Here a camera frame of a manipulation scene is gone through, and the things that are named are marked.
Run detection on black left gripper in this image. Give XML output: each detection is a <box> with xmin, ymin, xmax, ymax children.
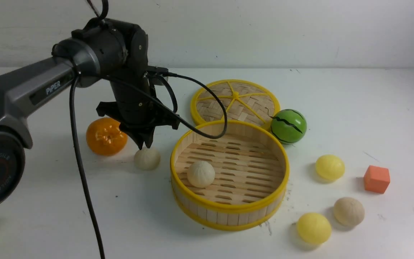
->
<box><xmin>96</xmin><ymin>68</ymin><xmax>180</xmax><ymax>150</ymax></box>

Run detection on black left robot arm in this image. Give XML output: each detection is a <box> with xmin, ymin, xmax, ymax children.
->
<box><xmin>0</xmin><ymin>18</ymin><xmax>180</xmax><ymax>203</ymax></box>

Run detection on woven bamboo steamer lid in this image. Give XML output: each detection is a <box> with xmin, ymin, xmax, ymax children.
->
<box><xmin>189</xmin><ymin>79</ymin><xmax>281</xmax><ymax>130</ymax></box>

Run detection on bamboo steamer tray yellow rims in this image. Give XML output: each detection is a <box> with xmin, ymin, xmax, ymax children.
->
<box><xmin>170</xmin><ymin>121</ymin><xmax>290</xmax><ymax>231</ymax></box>

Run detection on beige bun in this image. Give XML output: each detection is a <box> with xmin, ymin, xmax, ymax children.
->
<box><xmin>332</xmin><ymin>197</ymin><xmax>365</xmax><ymax>228</ymax></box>

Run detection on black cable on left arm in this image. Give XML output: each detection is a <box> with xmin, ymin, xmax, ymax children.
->
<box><xmin>69</xmin><ymin>67</ymin><xmax>228</xmax><ymax>259</ymax></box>

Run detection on yellow bun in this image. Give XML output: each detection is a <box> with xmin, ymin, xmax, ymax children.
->
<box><xmin>315</xmin><ymin>154</ymin><xmax>345</xmax><ymax>182</ymax></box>
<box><xmin>296</xmin><ymin>213</ymin><xmax>332</xmax><ymax>245</ymax></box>

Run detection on white bun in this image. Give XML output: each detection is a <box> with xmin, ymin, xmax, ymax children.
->
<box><xmin>187</xmin><ymin>161</ymin><xmax>216</xmax><ymax>188</ymax></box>

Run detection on green toy watermelon ball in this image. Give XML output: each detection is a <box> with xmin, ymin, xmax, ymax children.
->
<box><xmin>270</xmin><ymin>109</ymin><xmax>307</xmax><ymax>144</ymax></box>

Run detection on orange foam cube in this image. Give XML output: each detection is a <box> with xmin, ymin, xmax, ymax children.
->
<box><xmin>363</xmin><ymin>165</ymin><xmax>390</xmax><ymax>194</ymax></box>

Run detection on white bun outside tray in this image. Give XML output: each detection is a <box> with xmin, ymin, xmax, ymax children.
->
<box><xmin>134</xmin><ymin>148</ymin><xmax>161</xmax><ymax>171</ymax></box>

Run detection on orange toy tangerine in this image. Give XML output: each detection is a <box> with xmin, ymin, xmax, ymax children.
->
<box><xmin>86</xmin><ymin>117</ymin><xmax>128</xmax><ymax>157</ymax></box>

